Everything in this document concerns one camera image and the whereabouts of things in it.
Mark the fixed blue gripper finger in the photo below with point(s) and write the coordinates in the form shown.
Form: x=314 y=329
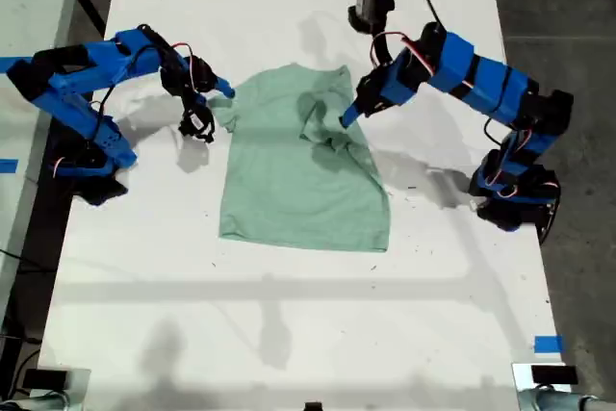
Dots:
x=225 y=85
x=347 y=115

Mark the small black object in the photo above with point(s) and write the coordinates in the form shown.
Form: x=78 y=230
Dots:
x=313 y=406

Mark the white side table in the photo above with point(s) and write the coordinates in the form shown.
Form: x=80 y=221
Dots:
x=29 y=7

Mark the long blue tape strip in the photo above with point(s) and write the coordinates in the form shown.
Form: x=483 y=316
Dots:
x=9 y=64

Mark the pale green T-shirt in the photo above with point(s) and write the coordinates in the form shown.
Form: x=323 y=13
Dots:
x=298 y=189

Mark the short blue tape strip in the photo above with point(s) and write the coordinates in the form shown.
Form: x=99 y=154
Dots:
x=7 y=166

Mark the black metal bar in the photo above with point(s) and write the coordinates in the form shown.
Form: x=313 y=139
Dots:
x=91 y=7

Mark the black table clamp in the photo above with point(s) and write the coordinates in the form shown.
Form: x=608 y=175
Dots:
x=548 y=225

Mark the small black box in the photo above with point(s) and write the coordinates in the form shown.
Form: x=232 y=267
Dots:
x=553 y=375
x=45 y=378

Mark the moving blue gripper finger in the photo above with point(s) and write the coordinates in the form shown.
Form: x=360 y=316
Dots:
x=223 y=92
x=355 y=115

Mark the square blue tape patch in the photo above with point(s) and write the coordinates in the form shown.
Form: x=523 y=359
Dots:
x=548 y=344

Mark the black camera stalk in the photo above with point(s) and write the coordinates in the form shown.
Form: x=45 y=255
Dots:
x=381 y=47
x=192 y=103

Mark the blue and black robot arm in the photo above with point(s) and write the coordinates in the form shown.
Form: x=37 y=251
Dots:
x=72 y=93
x=481 y=74

